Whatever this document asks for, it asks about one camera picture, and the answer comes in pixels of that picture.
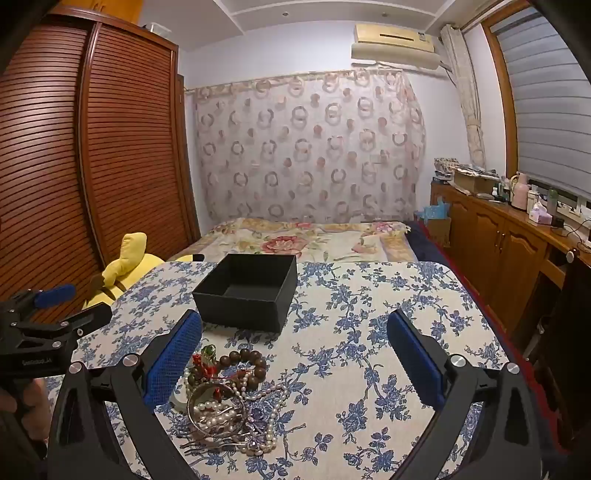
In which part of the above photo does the blue plastic bag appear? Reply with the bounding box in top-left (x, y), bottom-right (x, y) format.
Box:
top-left (414, 196), bottom-right (451, 223)

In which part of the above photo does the blue floral tablecloth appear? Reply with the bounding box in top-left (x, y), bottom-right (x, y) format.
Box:
top-left (44, 261), bottom-right (511, 480)

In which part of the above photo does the black box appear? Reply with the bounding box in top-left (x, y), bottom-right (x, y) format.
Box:
top-left (191, 253), bottom-right (298, 334)

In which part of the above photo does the small cardboard box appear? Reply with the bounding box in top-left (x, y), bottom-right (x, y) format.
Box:
top-left (425, 217), bottom-right (452, 248)

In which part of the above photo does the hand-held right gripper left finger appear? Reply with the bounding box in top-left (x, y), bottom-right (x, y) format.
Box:
top-left (46, 308), bottom-right (204, 480)

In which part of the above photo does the silver metal bangle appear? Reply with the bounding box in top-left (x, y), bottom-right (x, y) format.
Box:
top-left (186, 383), bottom-right (248, 437)

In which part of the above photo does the red bead bracelet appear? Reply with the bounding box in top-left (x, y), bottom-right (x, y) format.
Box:
top-left (189, 353), bottom-right (223, 384)

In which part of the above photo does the floral bedspread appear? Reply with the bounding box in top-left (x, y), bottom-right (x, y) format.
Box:
top-left (166, 217), bottom-right (414, 269)

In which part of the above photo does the yellow plush toy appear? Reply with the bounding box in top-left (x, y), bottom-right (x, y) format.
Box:
top-left (82, 232), bottom-right (206, 310)

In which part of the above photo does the wooden window frame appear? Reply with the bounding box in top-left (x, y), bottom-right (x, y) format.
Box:
top-left (480, 9), bottom-right (522, 180)

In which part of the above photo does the dark chair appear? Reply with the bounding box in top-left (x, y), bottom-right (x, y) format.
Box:
top-left (522, 249), bottom-right (591, 444)

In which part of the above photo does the ring patterned curtain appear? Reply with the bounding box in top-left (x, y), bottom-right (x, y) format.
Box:
top-left (191, 69), bottom-right (428, 224)

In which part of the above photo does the person's left hand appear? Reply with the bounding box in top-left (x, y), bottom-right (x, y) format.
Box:
top-left (0, 376), bottom-right (52, 435)

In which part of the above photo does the patterned cloth bundle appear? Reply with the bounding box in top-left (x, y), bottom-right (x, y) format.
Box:
top-left (433, 157), bottom-right (462, 182)

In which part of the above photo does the white pearl necklace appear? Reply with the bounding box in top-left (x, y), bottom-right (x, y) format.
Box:
top-left (184, 369), bottom-right (289, 459)

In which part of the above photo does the wooden sideboard cabinet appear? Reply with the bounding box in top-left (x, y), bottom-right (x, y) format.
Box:
top-left (429, 178), bottom-right (591, 337)

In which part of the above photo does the brown slatted wooden wardrobe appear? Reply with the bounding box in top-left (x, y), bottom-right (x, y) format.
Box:
top-left (0, 14), bottom-right (201, 324)

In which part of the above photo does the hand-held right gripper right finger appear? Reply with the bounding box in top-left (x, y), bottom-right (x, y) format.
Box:
top-left (386, 308), bottom-right (566, 480)

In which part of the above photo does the dark blue blanket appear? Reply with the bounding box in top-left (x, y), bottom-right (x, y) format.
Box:
top-left (406, 222), bottom-right (462, 265)

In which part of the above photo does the brown wooden bead bracelet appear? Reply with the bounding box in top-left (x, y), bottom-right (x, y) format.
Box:
top-left (216, 348), bottom-right (269, 394)

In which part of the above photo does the beige wall air conditioner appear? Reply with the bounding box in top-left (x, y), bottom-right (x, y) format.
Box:
top-left (351, 23), bottom-right (443, 71)

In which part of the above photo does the open cardboard box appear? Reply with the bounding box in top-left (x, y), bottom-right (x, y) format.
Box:
top-left (452, 168), bottom-right (500, 195)

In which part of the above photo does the tied lace curtain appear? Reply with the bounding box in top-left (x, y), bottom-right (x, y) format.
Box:
top-left (438, 25), bottom-right (488, 169)

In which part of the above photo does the pink thermos flask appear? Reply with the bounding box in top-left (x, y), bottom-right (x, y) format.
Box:
top-left (511, 173), bottom-right (530, 211)

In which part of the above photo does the grey window blind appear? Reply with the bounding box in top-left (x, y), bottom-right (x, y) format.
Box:
top-left (489, 0), bottom-right (591, 199)

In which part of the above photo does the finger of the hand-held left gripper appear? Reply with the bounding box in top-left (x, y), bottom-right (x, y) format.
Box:
top-left (0, 284), bottom-right (77, 321)
top-left (11, 305), bottom-right (114, 352)

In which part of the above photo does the clear plastic storage box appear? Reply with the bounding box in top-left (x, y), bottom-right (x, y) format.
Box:
top-left (139, 21), bottom-right (174, 40)

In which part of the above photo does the purple bead bracelet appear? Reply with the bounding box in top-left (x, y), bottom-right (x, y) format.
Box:
top-left (247, 401), bottom-right (280, 445)

